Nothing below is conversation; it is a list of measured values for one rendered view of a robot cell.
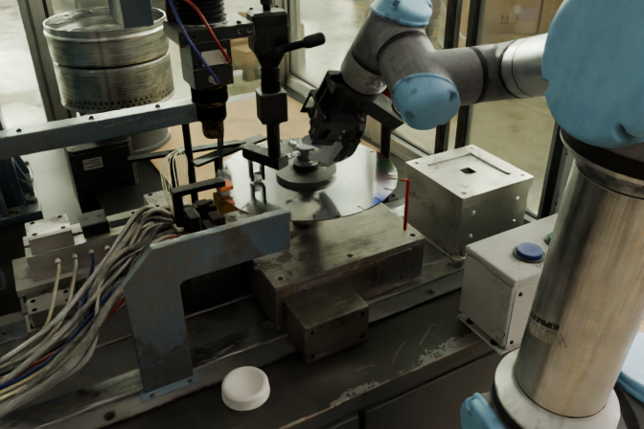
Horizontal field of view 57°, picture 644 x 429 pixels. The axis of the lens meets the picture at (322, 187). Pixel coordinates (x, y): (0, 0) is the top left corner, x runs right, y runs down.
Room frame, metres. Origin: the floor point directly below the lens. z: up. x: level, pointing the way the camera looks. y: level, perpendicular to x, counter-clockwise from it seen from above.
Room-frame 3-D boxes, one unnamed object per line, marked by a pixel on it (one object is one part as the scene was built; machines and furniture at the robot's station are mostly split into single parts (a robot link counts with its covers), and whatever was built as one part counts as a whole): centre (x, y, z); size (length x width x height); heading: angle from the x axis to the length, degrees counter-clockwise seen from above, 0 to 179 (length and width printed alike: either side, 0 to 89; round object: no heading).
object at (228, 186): (0.87, 0.20, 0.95); 0.10 x 0.03 x 0.07; 118
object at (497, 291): (0.82, -0.38, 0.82); 0.28 x 0.11 x 0.15; 118
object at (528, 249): (0.77, -0.33, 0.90); 0.04 x 0.04 x 0.02
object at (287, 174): (0.96, 0.03, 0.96); 0.11 x 0.11 x 0.03
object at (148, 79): (1.55, 0.55, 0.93); 0.31 x 0.31 x 0.36
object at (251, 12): (0.90, 0.08, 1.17); 0.06 x 0.05 x 0.20; 109
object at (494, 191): (1.06, -0.29, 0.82); 0.18 x 0.18 x 0.15; 28
